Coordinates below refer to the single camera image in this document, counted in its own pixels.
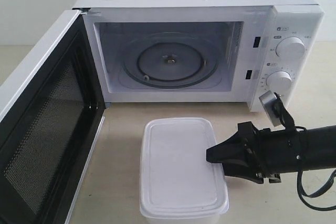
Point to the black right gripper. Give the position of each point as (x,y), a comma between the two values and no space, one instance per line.
(267,154)

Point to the white plastic lidded container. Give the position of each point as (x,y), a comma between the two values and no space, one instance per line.
(177,183)

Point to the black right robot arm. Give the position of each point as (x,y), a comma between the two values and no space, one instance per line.
(318,148)

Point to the glass microwave turntable plate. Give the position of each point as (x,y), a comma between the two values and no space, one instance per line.
(170,60)

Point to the white microwave oven body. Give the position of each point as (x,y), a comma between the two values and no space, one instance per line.
(246,32)

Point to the lower white control knob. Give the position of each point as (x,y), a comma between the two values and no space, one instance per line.
(279,82)

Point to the white control knob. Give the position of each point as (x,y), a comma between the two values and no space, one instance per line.
(290,48)
(279,82)

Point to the upper white control knob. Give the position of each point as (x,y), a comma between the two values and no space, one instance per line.
(290,48)

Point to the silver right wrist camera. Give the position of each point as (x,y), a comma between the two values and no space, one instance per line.
(272,105)

